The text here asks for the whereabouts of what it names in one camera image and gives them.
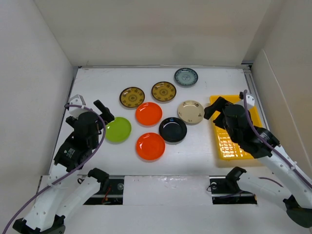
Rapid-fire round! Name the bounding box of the green plate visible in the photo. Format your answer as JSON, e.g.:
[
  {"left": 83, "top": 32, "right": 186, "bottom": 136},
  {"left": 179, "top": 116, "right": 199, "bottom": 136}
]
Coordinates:
[{"left": 105, "top": 117, "right": 132, "bottom": 143}]

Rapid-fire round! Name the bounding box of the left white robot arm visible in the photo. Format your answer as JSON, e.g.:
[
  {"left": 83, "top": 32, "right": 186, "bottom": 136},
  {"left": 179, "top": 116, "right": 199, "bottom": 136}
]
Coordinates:
[{"left": 10, "top": 95, "right": 115, "bottom": 234}]

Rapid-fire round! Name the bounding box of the yellow brown plate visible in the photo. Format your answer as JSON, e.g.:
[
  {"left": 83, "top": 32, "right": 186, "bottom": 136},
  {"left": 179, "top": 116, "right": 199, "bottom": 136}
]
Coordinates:
[
  {"left": 151, "top": 81, "right": 177, "bottom": 102},
  {"left": 119, "top": 87, "right": 145, "bottom": 108}
]

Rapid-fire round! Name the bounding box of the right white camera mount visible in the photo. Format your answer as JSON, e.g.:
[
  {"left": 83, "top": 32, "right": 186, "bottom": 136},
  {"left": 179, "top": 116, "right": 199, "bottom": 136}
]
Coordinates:
[{"left": 238, "top": 94, "right": 255, "bottom": 110}]

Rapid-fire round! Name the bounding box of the orange plate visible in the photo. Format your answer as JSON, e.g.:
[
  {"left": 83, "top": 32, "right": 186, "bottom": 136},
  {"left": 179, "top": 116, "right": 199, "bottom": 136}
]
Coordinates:
[
  {"left": 136, "top": 133, "right": 166, "bottom": 161},
  {"left": 135, "top": 102, "right": 162, "bottom": 126}
]

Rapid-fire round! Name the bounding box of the black plate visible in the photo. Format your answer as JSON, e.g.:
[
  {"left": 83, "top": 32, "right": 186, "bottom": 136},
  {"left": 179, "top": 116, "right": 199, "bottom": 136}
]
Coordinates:
[{"left": 158, "top": 117, "right": 187, "bottom": 143}]

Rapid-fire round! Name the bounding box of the yellow plastic bin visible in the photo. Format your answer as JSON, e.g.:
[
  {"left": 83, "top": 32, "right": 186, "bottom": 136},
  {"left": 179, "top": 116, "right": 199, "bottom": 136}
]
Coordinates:
[{"left": 209, "top": 95, "right": 263, "bottom": 161}]

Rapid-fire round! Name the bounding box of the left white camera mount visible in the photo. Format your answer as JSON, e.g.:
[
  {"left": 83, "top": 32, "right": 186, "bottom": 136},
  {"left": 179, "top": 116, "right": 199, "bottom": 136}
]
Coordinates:
[{"left": 68, "top": 95, "right": 86, "bottom": 119}]

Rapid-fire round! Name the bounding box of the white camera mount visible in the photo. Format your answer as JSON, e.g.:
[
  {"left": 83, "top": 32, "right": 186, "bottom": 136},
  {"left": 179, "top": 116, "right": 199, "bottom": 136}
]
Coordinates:
[
  {"left": 68, "top": 95, "right": 86, "bottom": 119},
  {"left": 238, "top": 94, "right": 255, "bottom": 110}
]

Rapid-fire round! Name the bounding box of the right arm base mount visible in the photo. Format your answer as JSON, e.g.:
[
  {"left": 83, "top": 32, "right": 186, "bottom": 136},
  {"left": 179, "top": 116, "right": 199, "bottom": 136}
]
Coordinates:
[{"left": 206, "top": 175, "right": 257, "bottom": 205}]

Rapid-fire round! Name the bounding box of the grey blue patterned plate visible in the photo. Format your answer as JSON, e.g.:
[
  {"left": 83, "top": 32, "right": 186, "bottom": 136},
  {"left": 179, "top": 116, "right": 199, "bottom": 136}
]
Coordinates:
[{"left": 174, "top": 68, "right": 198, "bottom": 87}]

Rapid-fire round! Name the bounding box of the cream plate with characters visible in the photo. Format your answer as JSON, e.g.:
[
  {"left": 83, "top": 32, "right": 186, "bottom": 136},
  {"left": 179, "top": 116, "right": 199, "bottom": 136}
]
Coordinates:
[{"left": 177, "top": 100, "right": 204, "bottom": 124}]

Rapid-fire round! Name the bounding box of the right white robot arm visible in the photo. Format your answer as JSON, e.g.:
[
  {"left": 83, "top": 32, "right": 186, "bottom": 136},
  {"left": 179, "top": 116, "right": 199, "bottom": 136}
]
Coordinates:
[{"left": 204, "top": 97, "right": 312, "bottom": 228}]

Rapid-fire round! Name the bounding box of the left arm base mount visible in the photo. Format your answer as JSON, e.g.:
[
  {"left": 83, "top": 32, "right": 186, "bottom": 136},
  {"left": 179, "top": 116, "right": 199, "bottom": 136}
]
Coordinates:
[{"left": 84, "top": 175, "right": 124, "bottom": 205}]

